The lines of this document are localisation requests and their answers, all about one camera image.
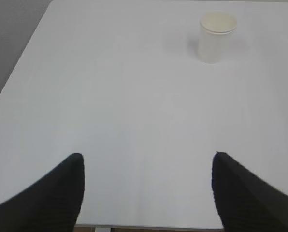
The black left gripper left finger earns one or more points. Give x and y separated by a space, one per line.
52 204

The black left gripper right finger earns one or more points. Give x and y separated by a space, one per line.
244 202

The white paper cup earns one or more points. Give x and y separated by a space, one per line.
215 29

